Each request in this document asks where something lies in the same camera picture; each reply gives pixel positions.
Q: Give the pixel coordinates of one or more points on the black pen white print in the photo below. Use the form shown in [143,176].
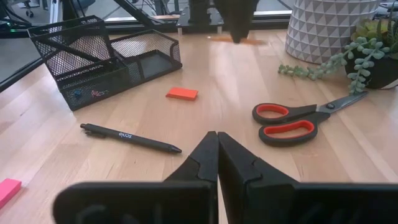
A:
[130,138]

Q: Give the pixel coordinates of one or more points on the blue binder clip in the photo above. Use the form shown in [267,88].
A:
[77,93]

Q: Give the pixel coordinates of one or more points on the black mesh desk organizer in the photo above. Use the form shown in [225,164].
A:
[90,79]

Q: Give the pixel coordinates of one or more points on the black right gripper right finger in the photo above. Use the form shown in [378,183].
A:
[236,174]

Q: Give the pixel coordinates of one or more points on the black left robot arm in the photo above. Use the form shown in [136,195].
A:
[199,9]

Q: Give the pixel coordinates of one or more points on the black office chair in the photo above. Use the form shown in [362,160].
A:
[29,12]

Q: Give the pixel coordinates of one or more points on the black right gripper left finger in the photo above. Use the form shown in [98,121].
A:
[205,161]

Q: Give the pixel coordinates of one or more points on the white patterned pot green succulent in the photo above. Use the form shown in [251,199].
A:
[326,31]

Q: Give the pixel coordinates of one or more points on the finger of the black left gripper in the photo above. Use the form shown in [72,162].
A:
[230,15]
[245,15]

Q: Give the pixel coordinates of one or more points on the dark pot trailing succulent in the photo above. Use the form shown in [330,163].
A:
[373,71]

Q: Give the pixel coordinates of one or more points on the pink sticky note pad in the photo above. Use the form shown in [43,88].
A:
[7,191]

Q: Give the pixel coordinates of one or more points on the orange sticky note pad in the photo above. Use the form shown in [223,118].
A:
[182,93]

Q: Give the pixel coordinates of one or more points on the red and black scissors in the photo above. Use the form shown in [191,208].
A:
[289,137]

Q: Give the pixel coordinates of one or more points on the pink binder clip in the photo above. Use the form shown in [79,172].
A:
[99,92]

